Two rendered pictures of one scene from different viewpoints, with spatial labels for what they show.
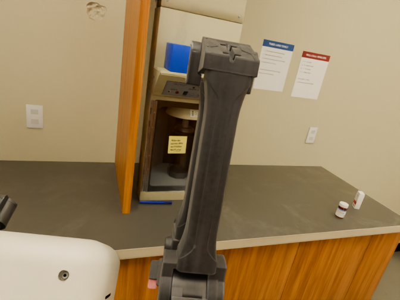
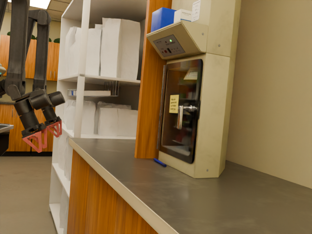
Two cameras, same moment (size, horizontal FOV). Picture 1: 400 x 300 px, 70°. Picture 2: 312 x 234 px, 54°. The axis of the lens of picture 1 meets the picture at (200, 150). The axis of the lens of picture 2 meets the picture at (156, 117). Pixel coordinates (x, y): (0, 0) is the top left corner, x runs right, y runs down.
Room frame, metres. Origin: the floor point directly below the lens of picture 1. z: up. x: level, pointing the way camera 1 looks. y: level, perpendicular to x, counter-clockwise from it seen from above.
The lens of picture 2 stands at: (0.98, -1.20, 1.22)
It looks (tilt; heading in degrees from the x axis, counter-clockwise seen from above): 3 degrees down; 87
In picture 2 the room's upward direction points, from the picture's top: 5 degrees clockwise
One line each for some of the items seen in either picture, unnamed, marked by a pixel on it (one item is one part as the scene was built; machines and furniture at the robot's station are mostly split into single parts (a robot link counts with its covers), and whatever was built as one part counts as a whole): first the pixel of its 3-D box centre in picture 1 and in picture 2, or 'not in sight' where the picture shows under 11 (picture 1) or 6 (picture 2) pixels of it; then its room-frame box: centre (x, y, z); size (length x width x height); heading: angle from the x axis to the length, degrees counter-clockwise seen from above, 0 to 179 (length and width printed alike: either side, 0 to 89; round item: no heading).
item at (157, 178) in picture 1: (183, 149); (178, 109); (1.14, 0.07, 1.19); 0.30 x 0.01 x 0.40; 112
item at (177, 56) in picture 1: (181, 58); (166, 22); (1.06, 0.12, 1.56); 0.10 x 0.10 x 0.09; 22
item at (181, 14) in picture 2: not in sight; (182, 19); (1.11, -0.01, 1.54); 0.05 x 0.05 x 0.06; 23
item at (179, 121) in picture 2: not in sight; (184, 117); (1.15, -0.04, 1.17); 0.05 x 0.03 x 0.10; 22
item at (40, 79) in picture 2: not in sight; (42, 55); (0.45, 0.42, 1.40); 0.11 x 0.06 x 0.43; 97
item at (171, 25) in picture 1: (180, 110); (207, 80); (1.26, 0.12, 1.33); 0.32 x 0.25 x 0.77; 112
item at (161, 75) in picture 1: (197, 87); (173, 42); (1.09, 0.05, 1.46); 0.32 x 0.11 x 0.10; 112
